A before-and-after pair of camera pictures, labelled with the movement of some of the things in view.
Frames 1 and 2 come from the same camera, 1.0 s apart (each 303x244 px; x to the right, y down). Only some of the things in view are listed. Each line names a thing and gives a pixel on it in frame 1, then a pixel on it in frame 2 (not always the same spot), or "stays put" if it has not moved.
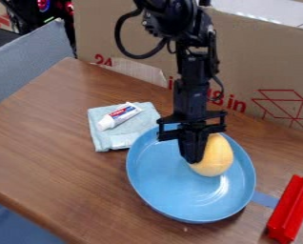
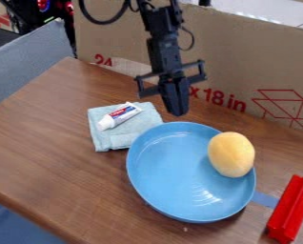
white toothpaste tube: (123, 112) stays put
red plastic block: (289, 218) stays put
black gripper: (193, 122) -> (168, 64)
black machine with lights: (30, 13) stays put
